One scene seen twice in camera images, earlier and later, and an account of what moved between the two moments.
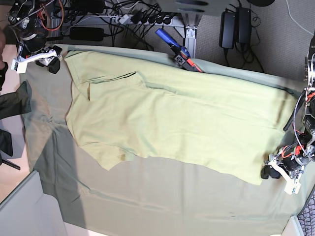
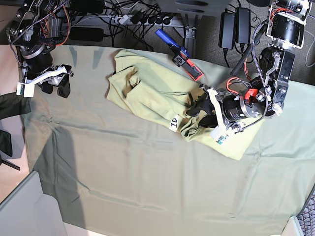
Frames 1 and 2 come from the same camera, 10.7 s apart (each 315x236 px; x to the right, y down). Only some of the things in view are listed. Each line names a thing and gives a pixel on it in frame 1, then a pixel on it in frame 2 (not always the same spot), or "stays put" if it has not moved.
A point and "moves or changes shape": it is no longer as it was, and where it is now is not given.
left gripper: x=54 y=66 to x=57 y=75
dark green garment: x=16 y=103 stays put
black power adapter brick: x=227 y=29 stays put
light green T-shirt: x=158 y=110 moves or changes shape
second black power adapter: x=243 y=23 stays put
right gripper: x=293 y=164 to x=230 y=107
